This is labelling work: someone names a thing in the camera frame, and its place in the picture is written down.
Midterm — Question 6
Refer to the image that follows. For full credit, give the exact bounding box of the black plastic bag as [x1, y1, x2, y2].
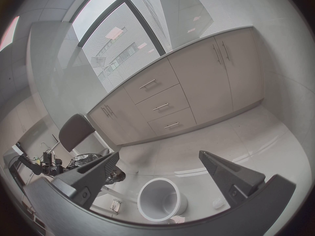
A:
[66, 153, 126, 184]

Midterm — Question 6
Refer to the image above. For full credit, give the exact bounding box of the window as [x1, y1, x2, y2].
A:
[57, 0, 219, 93]

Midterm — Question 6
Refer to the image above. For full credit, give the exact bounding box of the grey chair with white legs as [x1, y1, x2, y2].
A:
[50, 113, 138, 214]

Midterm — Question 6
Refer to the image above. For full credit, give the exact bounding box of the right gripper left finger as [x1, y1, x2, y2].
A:
[52, 151, 120, 209]

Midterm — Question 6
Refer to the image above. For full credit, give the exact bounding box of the beige cabinet with metal handles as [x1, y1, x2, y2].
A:
[87, 27, 265, 146]

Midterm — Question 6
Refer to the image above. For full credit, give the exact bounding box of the white trash bin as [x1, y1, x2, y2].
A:
[137, 178, 189, 223]

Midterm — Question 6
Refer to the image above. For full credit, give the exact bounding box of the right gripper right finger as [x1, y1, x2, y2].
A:
[199, 150, 267, 209]

